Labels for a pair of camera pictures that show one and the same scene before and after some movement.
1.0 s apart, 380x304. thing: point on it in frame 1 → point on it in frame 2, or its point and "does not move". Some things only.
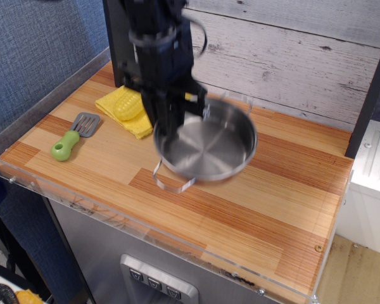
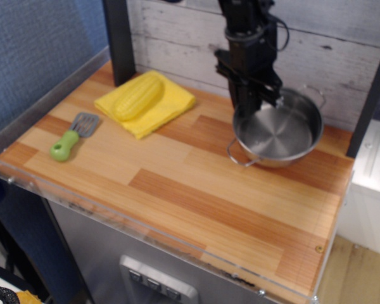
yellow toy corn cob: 128,104 does not move
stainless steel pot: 211,142 → 276,136
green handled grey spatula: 83,126 does not move
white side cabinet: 367,218 does not move
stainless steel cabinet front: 97,246 does not move
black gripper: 163,71 → 251,61
